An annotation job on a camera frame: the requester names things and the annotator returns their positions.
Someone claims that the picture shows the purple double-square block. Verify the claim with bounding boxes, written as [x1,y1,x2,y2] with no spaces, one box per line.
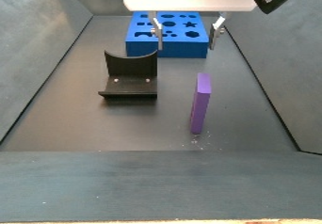
[190,72,211,134]

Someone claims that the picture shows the blue foam shape-sorter block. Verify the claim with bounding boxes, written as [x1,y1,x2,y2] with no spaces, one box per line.
[125,11,209,58]

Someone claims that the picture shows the black curved stand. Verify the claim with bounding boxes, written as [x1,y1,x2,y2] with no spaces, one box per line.
[98,52,158,98]

